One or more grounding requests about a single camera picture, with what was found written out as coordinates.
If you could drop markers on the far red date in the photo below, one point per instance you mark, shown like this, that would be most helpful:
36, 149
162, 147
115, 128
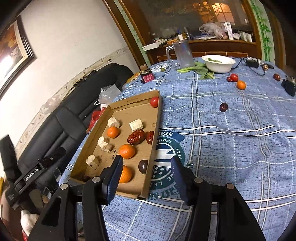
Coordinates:
277, 77

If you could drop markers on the green leafy vegetable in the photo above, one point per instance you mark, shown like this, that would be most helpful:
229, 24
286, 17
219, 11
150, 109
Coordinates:
199, 68

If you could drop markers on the black power adapter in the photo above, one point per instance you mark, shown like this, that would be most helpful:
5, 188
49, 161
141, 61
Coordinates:
252, 63

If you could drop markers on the red tomato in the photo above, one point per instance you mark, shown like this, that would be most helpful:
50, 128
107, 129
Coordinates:
234, 77
154, 102

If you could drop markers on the lone red date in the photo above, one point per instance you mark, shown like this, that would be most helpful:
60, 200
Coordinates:
149, 137

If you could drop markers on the large red date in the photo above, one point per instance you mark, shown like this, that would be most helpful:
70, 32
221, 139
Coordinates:
136, 137

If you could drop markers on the blue plaid tablecloth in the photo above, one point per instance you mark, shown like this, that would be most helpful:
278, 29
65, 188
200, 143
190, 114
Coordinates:
251, 145

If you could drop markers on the dark date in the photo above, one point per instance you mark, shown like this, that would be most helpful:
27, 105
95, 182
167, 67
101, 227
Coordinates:
223, 107

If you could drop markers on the clear plastic bag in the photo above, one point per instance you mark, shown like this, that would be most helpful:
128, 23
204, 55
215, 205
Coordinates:
107, 95

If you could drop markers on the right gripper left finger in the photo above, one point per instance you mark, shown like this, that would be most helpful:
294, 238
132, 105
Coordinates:
58, 221

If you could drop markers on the pink plastic bag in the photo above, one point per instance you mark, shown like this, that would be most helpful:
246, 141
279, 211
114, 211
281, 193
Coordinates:
213, 30

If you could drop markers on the white tall box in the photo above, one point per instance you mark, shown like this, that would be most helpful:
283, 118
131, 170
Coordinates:
229, 30

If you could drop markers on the small red-labelled jar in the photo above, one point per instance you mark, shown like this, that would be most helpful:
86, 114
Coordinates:
146, 74

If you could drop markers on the wooden cabinet counter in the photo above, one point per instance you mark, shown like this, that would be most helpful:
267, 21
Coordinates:
199, 48

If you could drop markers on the red plastic bag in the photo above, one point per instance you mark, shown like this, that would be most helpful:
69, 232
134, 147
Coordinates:
95, 116

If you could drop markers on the black teapot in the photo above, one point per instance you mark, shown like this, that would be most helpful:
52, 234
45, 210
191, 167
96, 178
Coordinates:
289, 85

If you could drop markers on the dark plum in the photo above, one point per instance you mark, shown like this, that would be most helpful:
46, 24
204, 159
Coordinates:
142, 166

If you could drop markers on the black sofa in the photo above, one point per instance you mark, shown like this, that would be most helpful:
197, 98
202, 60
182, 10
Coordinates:
66, 126

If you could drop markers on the clear glass pitcher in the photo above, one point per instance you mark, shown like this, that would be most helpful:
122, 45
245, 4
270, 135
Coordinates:
183, 53

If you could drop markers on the framed wall picture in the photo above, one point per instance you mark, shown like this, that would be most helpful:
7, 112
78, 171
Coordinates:
16, 53

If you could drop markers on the orange tangerine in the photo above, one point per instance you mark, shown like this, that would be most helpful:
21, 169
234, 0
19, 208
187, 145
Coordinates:
241, 85
112, 132
126, 175
127, 151

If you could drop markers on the cardboard box tray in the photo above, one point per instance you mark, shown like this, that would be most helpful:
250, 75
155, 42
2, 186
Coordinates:
126, 111

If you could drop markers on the white bowl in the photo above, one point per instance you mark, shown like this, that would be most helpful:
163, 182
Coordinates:
218, 63

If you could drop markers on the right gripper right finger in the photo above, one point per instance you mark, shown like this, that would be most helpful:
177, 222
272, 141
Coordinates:
235, 220

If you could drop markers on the white sugarcane chunk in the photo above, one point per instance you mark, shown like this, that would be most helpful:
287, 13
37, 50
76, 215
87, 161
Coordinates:
104, 144
136, 125
92, 162
113, 122

